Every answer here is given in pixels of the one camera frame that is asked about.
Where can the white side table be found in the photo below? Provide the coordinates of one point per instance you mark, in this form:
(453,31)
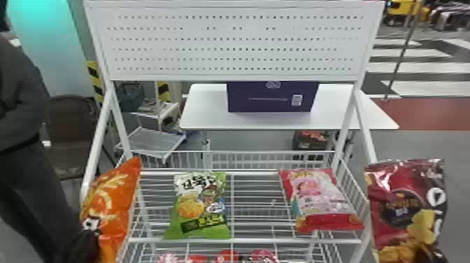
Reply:
(205,110)

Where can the dark blue box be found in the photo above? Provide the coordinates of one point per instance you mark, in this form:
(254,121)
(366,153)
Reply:
(264,99)

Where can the black box with red print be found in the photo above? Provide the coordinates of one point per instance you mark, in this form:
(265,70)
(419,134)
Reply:
(310,141)

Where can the small white shelf trolley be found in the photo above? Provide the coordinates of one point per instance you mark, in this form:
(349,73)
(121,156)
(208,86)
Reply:
(154,141)

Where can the green snack packet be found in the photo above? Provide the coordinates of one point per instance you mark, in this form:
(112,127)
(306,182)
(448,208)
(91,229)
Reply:
(198,209)

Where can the red and pink snack packet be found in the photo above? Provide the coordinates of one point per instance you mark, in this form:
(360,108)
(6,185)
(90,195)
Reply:
(319,202)

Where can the orange snack packet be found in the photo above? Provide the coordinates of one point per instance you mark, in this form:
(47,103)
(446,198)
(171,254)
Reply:
(114,194)

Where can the brown chair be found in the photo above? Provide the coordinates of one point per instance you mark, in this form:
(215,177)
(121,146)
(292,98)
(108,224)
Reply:
(71,125)

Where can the grey metal pole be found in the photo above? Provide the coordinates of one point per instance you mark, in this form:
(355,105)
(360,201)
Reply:
(402,55)

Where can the dark red snack packet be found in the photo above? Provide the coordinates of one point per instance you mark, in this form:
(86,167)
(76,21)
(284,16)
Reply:
(404,205)

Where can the person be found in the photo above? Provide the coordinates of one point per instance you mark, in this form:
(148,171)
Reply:
(22,121)

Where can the yellow and black striped post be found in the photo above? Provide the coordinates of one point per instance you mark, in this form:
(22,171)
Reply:
(94,82)
(163,91)

